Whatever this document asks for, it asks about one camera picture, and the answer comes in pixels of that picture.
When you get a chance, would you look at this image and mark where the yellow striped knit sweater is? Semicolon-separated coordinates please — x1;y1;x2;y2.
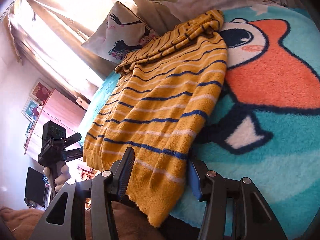
83;10;227;227

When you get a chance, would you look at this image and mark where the left gloved hand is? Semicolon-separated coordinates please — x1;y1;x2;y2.
43;164;71;193

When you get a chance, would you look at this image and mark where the wooden dresser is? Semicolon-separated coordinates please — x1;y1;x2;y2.
25;89;86;160

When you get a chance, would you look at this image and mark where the black monitor screen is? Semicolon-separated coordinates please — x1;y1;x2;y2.
24;167;46;207

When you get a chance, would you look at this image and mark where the brown fuzzy blanket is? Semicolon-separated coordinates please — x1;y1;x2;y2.
1;202;164;239

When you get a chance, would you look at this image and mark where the beige sheer curtain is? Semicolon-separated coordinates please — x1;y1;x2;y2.
8;0;177;100

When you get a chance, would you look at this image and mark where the lady silhouette cushion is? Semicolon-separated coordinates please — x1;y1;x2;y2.
82;1;158;64

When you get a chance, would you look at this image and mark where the black camera box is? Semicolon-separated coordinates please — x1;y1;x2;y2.
42;121;66;144

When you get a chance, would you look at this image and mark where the framed wall picture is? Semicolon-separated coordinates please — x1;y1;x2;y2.
22;98;42;121
29;79;53;106

